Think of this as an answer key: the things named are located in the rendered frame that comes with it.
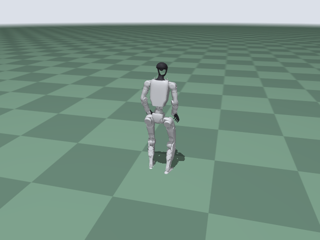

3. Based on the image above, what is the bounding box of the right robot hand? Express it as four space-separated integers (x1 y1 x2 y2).
173 114 180 123

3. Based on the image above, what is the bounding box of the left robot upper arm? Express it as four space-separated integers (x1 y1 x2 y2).
140 80 151 103

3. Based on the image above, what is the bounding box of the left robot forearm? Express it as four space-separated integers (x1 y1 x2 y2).
141 101 151 114

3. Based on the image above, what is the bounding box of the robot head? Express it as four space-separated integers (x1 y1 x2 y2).
156 62 168 81

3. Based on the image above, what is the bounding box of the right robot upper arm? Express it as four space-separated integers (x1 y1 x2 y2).
168 81 178 106

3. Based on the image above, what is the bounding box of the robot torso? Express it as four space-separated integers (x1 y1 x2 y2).
150 77 170 124

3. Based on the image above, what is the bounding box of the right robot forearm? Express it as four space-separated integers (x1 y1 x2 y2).
171 100 179 117

